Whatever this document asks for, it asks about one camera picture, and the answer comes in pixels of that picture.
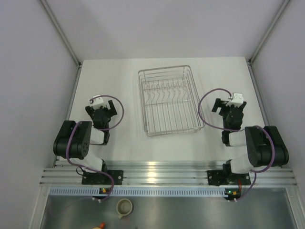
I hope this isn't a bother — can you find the metal wire dish rack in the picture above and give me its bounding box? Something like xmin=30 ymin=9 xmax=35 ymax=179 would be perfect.
xmin=138 ymin=65 xmax=204 ymax=137

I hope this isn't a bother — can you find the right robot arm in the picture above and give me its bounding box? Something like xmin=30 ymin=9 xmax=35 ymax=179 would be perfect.
xmin=212 ymin=98 xmax=289 ymax=184

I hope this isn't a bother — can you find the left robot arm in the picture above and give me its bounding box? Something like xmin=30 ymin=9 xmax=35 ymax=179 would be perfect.
xmin=53 ymin=98 xmax=117 ymax=184

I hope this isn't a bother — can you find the beige grey cup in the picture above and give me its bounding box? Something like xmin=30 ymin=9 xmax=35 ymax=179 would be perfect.
xmin=116 ymin=198 xmax=133 ymax=219

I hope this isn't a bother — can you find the small orange cup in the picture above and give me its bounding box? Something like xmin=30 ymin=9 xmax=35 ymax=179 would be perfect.
xmin=93 ymin=222 xmax=105 ymax=229

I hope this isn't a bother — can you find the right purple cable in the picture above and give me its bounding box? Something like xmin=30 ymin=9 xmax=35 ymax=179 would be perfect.
xmin=198 ymin=88 xmax=277 ymax=201

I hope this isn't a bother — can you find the purple cable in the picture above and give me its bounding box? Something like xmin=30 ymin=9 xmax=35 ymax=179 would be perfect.
xmin=65 ymin=95 xmax=125 ymax=202
xmin=198 ymin=88 xmax=277 ymax=201

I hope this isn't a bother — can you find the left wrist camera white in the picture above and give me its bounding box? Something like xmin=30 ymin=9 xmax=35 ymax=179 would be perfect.
xmin=89 ymin=95 xmax=107 ymax=110

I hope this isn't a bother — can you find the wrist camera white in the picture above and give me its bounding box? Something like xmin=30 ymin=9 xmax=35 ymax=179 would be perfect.
xmin=89 ymin=95 xmax=107 ymax=110
xmin=226 ymin=93 xmax=244 ymax=107

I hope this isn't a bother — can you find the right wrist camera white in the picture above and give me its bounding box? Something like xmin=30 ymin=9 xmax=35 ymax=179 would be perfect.
xmin=226 ymin=93 xmax=244 ymax=107

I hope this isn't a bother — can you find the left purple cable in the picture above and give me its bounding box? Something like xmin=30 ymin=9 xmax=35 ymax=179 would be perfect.
xmin=65 ymin=95 xmax=125 ymax=202

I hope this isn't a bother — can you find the right frame post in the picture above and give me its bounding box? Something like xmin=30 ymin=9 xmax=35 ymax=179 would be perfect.
xmin=247 ymin=0 xmax=292 ymax=66

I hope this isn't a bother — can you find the frame post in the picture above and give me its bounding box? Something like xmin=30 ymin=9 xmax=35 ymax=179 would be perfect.
xmin=247 ymin=0 xmax=292 ymax=66
xmin=39 ymin=0 xmax=81 ymax=68

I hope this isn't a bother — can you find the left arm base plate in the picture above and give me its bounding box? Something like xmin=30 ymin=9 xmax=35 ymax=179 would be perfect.
xmin=81 ymin=170 xmax=123 ymax=185

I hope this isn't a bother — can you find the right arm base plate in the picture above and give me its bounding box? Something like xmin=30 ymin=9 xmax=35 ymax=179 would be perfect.
xmin=207 ymin=170 xmax=251 ymax=186

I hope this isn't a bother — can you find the aluminium mounting rail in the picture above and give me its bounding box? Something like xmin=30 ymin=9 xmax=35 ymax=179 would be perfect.
xmin=40 ymin=160 xmax=297 ymax=188

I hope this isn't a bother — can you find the white slotted cable duct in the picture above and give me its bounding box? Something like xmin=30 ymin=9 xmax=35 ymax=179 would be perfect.
xmin=49 ymin=187 xmax=231 ymax=197

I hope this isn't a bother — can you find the left frame post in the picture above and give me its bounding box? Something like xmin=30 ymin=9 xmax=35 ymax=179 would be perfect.
xmin=39 ymin=0 xmax=81 ymax=68

